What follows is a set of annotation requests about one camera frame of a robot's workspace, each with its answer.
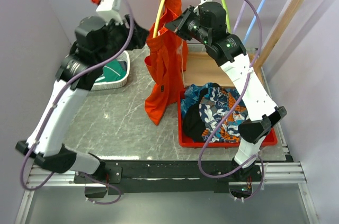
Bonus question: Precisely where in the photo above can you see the green folded shirt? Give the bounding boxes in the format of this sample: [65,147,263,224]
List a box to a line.
[95,59,127,83]

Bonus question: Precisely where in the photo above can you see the blue clothes hanger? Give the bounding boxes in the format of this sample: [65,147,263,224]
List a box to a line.
[242,0,276,45]

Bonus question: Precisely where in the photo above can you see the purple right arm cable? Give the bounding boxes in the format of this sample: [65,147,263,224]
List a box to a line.
[198,0,265,201]

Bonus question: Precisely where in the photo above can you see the white perforated plastic basket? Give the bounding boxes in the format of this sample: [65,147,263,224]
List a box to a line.
[91,51,130,91]

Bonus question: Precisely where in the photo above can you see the yellow clothes hanger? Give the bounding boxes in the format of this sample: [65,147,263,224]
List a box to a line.
[153,0,166,38]

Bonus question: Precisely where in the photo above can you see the purple clothes hanger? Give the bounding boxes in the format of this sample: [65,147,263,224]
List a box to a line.
[233,1,246,33]

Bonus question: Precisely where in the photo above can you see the orange shorts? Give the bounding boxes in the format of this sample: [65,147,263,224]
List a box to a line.
[144,0,188,125]

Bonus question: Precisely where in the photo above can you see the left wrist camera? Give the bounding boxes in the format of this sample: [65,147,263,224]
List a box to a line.
[91,0,122,23]

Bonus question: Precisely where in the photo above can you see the black garment in tray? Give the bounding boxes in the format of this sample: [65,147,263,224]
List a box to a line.
[183,103,206,142]

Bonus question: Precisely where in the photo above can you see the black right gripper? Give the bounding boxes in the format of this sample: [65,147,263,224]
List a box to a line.
[165,5,210,46]

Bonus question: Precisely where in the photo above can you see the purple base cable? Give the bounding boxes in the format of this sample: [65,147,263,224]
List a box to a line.
[82,178,121,205]

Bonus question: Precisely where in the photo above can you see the blue patterned shorts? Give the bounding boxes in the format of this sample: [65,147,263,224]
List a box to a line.
[181,83,248,143]

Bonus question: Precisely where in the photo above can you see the white shorts drawstring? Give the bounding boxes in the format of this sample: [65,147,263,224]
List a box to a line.
[176,43,184,80]

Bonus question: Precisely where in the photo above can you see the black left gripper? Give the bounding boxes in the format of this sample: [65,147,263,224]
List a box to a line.
[96,14,150,67]

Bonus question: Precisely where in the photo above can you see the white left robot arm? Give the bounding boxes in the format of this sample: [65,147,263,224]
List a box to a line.
[15,15,149,183]

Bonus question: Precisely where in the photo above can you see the wooden hanger rack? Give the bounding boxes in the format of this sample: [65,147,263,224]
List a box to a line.
[183,0,304,87]

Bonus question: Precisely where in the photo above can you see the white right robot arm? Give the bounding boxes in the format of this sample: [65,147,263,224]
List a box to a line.
[165,2,287,181]

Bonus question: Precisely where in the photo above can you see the red plastic tray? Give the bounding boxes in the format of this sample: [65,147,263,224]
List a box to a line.
[177,90,278,148]

